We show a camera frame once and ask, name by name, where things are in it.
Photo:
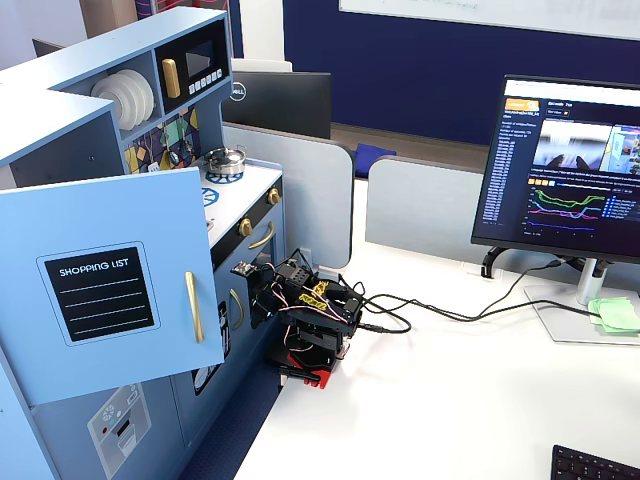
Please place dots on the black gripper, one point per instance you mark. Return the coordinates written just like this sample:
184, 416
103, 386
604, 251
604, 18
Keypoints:
259, 298

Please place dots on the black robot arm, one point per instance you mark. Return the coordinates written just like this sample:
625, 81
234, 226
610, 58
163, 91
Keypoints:
320, 322

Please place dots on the steel pot lid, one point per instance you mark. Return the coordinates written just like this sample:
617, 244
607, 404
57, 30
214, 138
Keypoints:
225, 155

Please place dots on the red black table clamp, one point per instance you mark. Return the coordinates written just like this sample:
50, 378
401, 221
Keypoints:
310, 375

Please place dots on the gold stove knob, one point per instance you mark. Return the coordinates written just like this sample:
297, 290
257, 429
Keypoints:
245, 227
274, 196

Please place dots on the grey desk divider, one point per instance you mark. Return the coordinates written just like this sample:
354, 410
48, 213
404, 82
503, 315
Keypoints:
315, 200
425, 205

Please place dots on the blue toy kitchen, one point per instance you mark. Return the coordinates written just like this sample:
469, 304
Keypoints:
250, 175

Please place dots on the steel toy pot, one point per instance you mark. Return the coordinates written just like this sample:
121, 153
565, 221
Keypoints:
226, 167

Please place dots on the blue shopping list cupboard door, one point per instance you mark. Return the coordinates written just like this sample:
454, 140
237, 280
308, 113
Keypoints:
125, 220

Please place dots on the hanging toy utensil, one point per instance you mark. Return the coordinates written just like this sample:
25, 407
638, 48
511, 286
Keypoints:
188, 146
173, 156
153, 166

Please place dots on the blue cloth item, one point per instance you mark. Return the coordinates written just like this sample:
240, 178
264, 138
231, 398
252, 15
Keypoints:
375, 152

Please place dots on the black Dell monitor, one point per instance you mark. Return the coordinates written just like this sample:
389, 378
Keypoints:
280, 105

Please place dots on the white toy plate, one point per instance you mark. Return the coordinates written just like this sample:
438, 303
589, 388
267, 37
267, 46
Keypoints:
139, 107
149, 100
112, 105

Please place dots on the black toy microwave door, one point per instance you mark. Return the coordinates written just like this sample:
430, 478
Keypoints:
200, 60

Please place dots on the silver monitor stand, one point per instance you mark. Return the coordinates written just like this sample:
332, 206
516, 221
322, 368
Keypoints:
555, 315

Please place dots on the monitor with lit screen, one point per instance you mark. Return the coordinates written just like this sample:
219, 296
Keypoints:
560, 165

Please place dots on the green sticky notes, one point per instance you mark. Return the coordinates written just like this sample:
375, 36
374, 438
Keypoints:
617, 315

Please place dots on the black keyboard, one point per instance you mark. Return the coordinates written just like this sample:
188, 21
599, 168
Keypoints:
590, 465

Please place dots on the white whiteboard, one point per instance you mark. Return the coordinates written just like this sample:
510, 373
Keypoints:
500, 12

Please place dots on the small wrist camera board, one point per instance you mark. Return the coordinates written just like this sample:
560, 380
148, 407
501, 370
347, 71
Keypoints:
245, 270

